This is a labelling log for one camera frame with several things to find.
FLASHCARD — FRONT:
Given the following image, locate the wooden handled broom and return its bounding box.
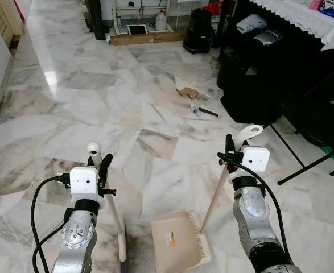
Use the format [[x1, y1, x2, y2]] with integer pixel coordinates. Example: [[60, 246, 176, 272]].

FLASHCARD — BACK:
[[86, 142, 147, 273]]

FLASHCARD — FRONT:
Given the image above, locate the beige dustpan with wooden handle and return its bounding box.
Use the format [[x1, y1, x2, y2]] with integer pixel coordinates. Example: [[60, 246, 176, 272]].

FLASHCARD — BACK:
[[151, 124, 265, 272]]

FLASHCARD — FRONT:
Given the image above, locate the short black stick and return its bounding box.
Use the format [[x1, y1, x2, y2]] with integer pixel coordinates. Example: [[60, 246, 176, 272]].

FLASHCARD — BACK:
[[200, 107, 219, 118]]

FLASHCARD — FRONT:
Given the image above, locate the large black bag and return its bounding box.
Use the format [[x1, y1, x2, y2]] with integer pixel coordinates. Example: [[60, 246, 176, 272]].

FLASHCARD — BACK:
[[217, 28, 288, 125]]

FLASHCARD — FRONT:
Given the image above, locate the brown cardboard scrap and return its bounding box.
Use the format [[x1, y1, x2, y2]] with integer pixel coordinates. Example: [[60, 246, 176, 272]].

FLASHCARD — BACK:
[[176, 86, 200, 101]]

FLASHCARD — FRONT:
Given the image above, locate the green plastic item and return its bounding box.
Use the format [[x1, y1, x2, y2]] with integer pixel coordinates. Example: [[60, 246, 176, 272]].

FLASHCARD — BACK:
[[320, 144, 334, 163]]

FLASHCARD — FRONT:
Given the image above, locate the grey shiny pouch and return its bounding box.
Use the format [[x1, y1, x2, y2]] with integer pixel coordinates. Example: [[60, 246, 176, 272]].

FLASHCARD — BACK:
[[252, 31, 284, 47]]

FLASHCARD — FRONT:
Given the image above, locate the black backpack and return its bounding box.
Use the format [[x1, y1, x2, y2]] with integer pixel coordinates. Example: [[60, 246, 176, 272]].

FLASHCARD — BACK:
[[183, 7, 216, 55]]

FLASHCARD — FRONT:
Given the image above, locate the brown wooden plank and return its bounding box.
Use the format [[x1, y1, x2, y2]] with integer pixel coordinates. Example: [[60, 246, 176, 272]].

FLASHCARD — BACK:
[[109, 31, 188, 47]]

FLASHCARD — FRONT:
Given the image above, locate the red cloth item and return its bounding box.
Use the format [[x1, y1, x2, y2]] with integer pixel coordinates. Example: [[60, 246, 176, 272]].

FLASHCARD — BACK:
[[203, 0, 225, 16]]

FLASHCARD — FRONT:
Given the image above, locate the white plastic jug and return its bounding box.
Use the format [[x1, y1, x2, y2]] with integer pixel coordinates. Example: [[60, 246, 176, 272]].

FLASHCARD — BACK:
[[155, 10, 168, 31]]

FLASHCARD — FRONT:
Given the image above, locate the white lace tablecloth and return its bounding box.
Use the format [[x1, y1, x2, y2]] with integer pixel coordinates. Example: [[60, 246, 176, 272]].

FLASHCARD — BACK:
[[249, 0, 334, 52]]

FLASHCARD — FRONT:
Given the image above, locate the red stick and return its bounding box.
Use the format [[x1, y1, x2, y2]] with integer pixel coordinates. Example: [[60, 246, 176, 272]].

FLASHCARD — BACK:
[[16, 0, 27, 23]]

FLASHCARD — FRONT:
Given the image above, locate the light wooden louvered door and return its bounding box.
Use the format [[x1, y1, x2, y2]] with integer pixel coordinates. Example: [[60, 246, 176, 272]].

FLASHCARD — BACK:
[[0, 0, 23, 49]]

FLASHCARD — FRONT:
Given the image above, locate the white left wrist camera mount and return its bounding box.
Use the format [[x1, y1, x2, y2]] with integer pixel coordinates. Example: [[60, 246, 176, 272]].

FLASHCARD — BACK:
[[69, 166, 106, 210]]

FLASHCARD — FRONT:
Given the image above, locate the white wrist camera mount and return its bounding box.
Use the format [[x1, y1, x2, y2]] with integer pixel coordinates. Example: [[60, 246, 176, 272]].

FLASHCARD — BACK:
[[230, 146, 270, 185], [69, 166, 106, 210]]

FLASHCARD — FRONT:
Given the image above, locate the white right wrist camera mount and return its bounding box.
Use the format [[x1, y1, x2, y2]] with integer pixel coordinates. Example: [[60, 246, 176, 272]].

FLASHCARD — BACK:
[[230, 146, 270, 185]]

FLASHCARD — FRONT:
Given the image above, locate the black left camera cable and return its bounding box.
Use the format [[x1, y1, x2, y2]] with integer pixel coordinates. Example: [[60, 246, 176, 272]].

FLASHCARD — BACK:
[[30, 175, 71, 273]]

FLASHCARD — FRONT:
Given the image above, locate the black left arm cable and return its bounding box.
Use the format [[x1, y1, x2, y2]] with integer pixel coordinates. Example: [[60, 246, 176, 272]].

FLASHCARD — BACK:
[[32, 223, 68, 271]]

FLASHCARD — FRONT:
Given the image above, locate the white metal shelf frame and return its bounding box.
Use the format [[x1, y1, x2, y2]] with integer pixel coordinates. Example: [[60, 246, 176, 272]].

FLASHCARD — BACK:
[[110, 0, 191, 30]]

